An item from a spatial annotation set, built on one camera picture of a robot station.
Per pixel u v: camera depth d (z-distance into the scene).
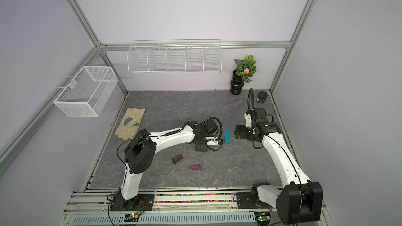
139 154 0.50
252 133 0.57
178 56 0.99
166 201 0.75
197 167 0.83
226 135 0.94
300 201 0.40
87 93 0.82
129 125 0.99
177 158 0.88
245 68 0.97
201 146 0.79
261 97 1.13
